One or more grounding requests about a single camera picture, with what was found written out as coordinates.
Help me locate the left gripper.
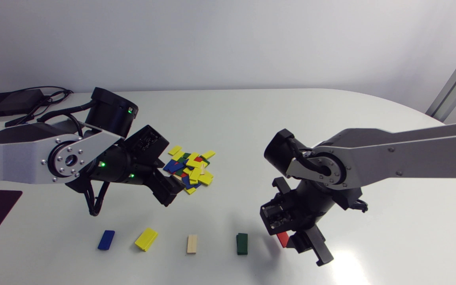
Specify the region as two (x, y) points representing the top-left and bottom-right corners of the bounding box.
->
(137, 158), (186, 207)

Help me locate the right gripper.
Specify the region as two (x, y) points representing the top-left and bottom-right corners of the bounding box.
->
(287, 205), (334, 267)

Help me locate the pile of wooden blocks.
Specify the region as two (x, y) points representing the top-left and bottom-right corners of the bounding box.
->
(173, 152), (214, 186)

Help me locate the green wooden block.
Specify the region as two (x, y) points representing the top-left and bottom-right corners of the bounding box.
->
(236, 233), (249, 255)

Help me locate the black power brick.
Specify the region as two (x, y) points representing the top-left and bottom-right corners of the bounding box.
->
(0, 89), (46, 118)

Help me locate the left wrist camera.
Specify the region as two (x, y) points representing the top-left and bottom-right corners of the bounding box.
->
(124, 125), (170, 166)

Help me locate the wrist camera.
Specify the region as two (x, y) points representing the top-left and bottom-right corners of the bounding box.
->
(260, 177), (294, 236)
(124, 125), (170, 166)

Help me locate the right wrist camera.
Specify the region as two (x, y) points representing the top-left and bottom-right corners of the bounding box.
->
(260, 177), (294, 236)

